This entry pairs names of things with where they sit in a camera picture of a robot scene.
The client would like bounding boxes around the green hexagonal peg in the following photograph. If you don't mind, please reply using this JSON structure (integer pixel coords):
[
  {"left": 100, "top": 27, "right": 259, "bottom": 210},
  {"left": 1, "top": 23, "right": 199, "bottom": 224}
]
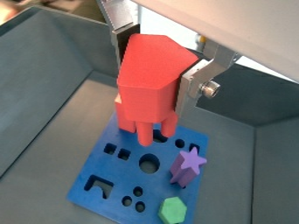
[{"left": 157, "top": 197, "right": 187, "bottom": 224}]

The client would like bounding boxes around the purple star peg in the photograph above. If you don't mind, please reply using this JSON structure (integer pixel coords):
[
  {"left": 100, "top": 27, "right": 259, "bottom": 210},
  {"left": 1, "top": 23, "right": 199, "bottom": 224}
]
[{"left": 171, "top": 147, "right": 207, "bottom": 187}]

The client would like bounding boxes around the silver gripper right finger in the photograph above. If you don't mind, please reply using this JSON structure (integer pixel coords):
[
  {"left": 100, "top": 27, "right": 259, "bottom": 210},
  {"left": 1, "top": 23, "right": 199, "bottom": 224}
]
[{"left": 175, "top": 39, "right": 240, "bottom": 116}]

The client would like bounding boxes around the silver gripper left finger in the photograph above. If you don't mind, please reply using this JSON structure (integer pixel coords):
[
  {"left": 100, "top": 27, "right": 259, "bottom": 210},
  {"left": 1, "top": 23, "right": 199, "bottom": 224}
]
[{"left": 96, "top": 0, "right": 140, "bottom": 65}]

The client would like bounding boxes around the blue shape sorter block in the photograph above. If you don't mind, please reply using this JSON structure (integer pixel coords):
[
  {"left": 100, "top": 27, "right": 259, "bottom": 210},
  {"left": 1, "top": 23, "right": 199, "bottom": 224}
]
[{"left": 68, "top": 116, "right": 208, "bottom": 224}]

